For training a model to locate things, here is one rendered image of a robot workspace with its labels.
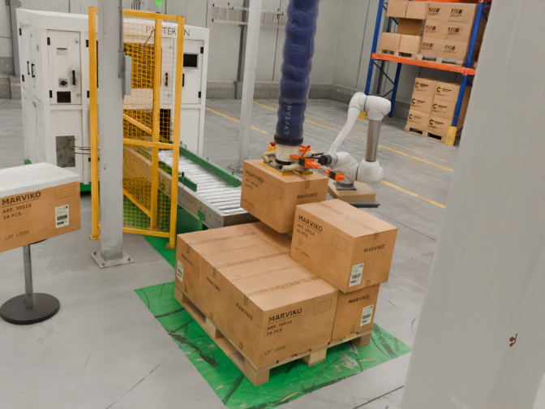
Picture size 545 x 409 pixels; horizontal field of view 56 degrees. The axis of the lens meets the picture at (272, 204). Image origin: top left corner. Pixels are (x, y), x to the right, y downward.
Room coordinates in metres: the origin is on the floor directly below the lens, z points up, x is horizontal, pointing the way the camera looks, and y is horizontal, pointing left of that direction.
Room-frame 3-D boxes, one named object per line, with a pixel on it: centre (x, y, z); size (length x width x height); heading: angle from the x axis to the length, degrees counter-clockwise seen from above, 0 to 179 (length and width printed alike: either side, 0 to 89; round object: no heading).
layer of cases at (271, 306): (3.43, -0.06, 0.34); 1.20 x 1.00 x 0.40; 37
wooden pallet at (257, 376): (3.43, -0.06, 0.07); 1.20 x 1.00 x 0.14; 37
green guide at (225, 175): (5.54, 0.81, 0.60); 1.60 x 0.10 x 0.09; 37
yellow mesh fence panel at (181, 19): (4.53, 1.29, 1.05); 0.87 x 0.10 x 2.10; 89
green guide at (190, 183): (5.22, 1.24, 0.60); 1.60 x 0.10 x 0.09; 37
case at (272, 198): (3.91, -0.07, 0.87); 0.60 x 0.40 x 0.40; 36
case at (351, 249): (3.33, -0.51, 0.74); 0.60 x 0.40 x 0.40; 38
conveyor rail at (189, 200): (4.90, 1.07, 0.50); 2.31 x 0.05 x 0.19; 37
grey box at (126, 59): (4.21, 1.29, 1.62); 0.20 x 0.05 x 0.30; 37
